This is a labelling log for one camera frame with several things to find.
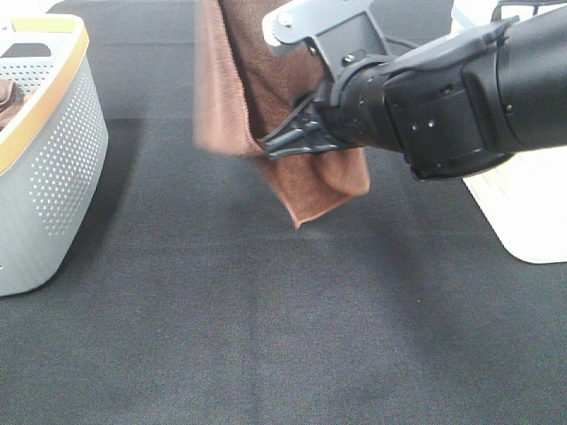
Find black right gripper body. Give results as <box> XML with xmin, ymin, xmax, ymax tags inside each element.
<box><xmin>256</xmin><ymin>79</ymin><xmax>369</xmax><ymax>161</ymax></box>

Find brown towel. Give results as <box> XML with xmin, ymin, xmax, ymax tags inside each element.
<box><xmin>0</xmin><ymin>79</ymin><xmax>32</xmax><ymax>131</ymax></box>
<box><xmin>193</xmin><ymin>1</ymin><xmax>369</xmax><ymax>227</ymax></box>

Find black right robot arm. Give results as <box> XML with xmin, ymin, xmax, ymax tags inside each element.
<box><xmin>261</xmin><ymin>1</ymin><xmax>566</xmax><ymax>180</ymax></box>

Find brown towel in basket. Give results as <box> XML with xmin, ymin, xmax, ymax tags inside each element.
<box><xmin>0</xmin><ymin>79</ymin><xmax>32</xmax><ymax>131</ymax></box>

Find white storage box grey rim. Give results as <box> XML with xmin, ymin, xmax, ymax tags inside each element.
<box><xmin>451</xmin><ymin>1</ymin><xmax>566</xmax><ymax>264</ymax></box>

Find black table cloth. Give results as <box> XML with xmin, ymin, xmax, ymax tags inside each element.
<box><xmin>1</xmin><ymin>1</ymin><xmax>566</xmax><ymax>424</ymax></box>

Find grey perforated laundry basket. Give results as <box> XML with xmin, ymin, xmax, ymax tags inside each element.
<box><xmin>1</xmin><ymin>14</ymin><xmax>108</xmax><ymax>296</ymax></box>

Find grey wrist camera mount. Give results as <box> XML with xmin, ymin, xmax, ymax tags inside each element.
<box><xmin>261</xmin><ymin>0</ymin><xmax>389</xmax><ymax>80</ymax></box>

